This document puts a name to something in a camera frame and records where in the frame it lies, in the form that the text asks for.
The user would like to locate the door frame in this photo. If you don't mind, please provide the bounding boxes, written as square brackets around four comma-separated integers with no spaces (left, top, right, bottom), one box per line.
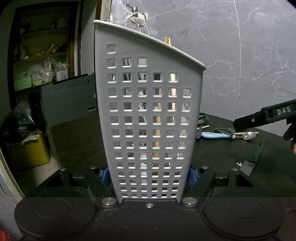
[0,0,114,200]

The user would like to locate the green box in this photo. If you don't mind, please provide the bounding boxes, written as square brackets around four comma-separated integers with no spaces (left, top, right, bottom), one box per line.
[14,76,33,91]

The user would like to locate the grey metal cabinet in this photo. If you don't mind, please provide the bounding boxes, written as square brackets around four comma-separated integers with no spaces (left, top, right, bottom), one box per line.
[38,74,98,131]

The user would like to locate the light blue ceramic spoon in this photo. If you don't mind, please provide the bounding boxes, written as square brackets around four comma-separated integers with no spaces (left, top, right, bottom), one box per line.
[201,131,236,140]

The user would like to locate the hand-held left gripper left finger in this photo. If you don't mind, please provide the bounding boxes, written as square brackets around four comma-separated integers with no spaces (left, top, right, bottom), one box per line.
[44,166,119,207]

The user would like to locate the wooden shelf cabinet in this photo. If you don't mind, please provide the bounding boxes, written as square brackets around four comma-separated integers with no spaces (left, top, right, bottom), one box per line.
[9,2,83,91]

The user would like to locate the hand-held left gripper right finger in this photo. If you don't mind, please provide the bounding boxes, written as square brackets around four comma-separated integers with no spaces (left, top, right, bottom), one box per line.
[181,166,271,207]

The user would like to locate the hanging clear plastic bag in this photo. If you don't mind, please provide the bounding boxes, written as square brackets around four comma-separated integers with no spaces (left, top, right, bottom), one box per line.
[112,0,158,38]

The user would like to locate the clear bags of food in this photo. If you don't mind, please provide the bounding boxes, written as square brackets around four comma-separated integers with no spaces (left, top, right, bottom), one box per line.
[30,57,56,85]

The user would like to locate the metal wall tap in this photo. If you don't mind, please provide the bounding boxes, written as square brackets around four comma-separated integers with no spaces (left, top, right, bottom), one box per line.
[126,3,149,19]

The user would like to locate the small white box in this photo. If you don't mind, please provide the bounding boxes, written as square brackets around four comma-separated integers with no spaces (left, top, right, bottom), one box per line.
[55,69,68,82]

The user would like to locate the person's right hand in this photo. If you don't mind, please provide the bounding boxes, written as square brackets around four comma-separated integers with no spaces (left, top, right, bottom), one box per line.
[282,120,296,155]

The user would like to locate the white perforated plastic basket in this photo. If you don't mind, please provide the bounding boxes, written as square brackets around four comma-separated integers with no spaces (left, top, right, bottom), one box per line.
[93,19,207,200]

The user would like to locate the black trash bag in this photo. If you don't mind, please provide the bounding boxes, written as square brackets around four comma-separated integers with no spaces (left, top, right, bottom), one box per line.
[1,100,42,144]

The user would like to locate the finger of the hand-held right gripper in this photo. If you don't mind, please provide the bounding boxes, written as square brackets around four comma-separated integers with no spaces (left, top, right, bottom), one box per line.
[233,108,270,133]

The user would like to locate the green-handled scissors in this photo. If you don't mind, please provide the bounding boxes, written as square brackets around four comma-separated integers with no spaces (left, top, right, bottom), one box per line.
[196,113,210,141]

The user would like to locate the black kitchen knife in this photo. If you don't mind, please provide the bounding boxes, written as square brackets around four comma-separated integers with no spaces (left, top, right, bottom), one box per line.
[239,141,264,177]

